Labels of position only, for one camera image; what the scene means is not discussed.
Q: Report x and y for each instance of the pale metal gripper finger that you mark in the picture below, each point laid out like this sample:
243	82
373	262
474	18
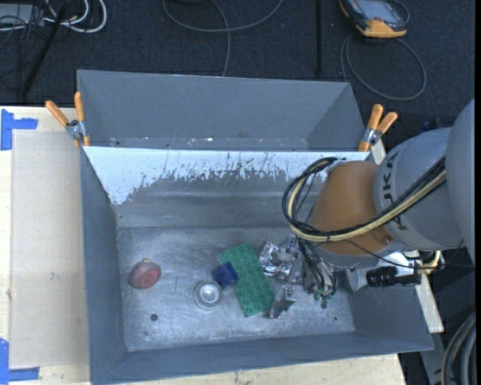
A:
281	304
273	260

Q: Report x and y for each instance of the dark green flat block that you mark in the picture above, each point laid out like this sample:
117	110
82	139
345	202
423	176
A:
248	279

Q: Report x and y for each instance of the dark blue small block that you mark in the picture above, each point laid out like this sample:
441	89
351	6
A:
225	275

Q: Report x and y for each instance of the grey metal bin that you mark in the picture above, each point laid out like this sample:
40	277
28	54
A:
192	255

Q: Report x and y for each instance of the red round toy fruit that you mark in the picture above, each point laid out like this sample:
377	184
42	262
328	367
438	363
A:
145	275

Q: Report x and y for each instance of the pale cardboard board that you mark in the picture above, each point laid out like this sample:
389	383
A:
44	235

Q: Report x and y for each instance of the black cylinder on white bracket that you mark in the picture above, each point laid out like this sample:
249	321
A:
386	276

